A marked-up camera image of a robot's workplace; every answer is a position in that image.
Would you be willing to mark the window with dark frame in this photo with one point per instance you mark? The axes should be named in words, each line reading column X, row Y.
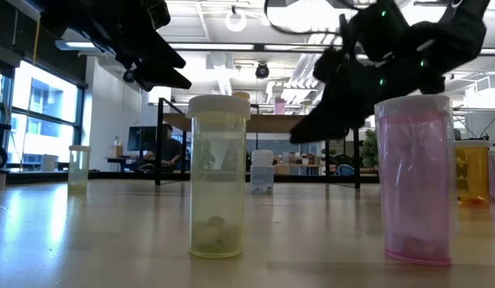
column 51, row 108

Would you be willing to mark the brown cardboard box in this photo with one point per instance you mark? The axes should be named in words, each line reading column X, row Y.
column 280, row 169
column 116, row 152

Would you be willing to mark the green succulent in grey pot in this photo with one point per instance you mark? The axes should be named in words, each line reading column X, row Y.
column 369, row 154

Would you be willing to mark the white box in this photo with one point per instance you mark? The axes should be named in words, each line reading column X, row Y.
column 49, row 163

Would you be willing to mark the black aluminium table frame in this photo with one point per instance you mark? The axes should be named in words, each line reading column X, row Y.
column 101, row 176

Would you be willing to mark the black ceiling spotlight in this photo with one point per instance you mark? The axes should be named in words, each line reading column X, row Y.
column 262, row 71
column 128, row 76

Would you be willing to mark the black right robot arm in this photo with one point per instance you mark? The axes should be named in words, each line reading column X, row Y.
column 459, row 28

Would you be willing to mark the black computer monitor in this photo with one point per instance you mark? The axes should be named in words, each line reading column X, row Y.
column 141, row 138

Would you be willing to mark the blue office chair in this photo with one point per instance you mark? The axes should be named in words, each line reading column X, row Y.
column 346, row 171

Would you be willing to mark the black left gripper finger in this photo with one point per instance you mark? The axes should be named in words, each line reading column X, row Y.
column 163, row 78
column 161, row 50

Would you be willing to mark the person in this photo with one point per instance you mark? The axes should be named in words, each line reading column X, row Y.
column 172, row 150

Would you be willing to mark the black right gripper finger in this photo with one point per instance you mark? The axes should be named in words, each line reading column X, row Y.
column 335, row 120

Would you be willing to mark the clear pill bottle white cap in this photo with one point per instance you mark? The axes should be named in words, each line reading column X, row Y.
column 262, row 178

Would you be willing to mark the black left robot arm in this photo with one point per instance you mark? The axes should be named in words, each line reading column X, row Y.
column 71, row 16

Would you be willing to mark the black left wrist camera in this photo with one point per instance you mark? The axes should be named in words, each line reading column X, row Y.
column 159, row 14

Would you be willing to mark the wooden shelf black frame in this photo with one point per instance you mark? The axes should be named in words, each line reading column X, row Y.
column 271, row 125

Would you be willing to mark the long ceiling light rail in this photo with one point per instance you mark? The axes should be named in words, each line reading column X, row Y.
column 215, row 46

